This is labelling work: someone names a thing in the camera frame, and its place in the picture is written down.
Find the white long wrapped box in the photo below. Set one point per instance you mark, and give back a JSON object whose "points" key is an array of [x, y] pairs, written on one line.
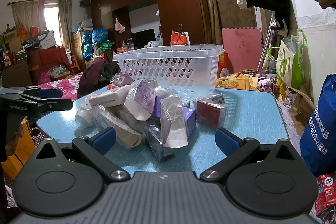
{"points": [[111, 97]]}

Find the pink foam mat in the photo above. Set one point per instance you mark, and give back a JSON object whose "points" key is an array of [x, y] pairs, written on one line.
{"points": [[244, 46]]}

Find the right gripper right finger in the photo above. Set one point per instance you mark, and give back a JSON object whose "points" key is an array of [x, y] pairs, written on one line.
{"points": [[238, 153]]}

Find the clear plastic bag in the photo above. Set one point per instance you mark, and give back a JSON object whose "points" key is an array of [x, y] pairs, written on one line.
{"points": [[84, 116]]}

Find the small purple box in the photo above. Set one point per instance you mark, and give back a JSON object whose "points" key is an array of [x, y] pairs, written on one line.
{"points": [[190, 119]]}

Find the dark purple garment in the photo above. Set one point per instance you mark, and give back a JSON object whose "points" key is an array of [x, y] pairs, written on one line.
{"points": [[89, 81]]}

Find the brown wooden door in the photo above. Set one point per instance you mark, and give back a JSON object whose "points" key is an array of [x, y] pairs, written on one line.
{"points": [[231, 16]]}

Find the person's left hand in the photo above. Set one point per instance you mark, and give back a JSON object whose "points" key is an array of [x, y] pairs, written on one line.
{"points": [[12, 145]]}

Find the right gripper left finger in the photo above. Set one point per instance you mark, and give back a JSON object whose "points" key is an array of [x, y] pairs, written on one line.
{"points": [[91, 151]]}

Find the yellow blanket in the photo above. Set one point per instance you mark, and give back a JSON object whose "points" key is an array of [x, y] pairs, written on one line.
{"points": [[238, 81]]}

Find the red medicine box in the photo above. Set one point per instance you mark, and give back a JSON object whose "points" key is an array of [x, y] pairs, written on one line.
{"points": [[326, 193]]}

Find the dark red wooden wardrobe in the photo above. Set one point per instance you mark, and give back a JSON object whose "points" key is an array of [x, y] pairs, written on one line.
{"points": [[174, 15]]}

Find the clear bag with white item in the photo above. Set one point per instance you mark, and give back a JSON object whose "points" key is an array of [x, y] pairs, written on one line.
{"points": [[173, 125]]}

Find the pink floral bedding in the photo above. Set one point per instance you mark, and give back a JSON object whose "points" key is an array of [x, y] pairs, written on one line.
{"points": [[68, 86]]}

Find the orange and white hanging bag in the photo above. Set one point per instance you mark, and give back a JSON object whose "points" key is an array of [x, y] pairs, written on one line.
{"points": [[179, 38]]}

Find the clear plastic perforated basket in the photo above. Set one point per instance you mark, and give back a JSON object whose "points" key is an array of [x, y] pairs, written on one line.
{"points": [[191, 70]]}

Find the blue shopping bag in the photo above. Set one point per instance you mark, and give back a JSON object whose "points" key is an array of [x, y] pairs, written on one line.
{"points": [[317, 143]]}

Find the green and white tote bag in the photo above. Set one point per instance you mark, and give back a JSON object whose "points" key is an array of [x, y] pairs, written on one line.
{"points": [[289, 57]]}

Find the beige window curtain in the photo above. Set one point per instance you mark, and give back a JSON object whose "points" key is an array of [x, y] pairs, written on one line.
{"points": [[29, 13]]}

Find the dark red wrapped box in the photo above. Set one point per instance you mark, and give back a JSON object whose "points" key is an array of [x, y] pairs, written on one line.
{"points": [[210, 113]]}

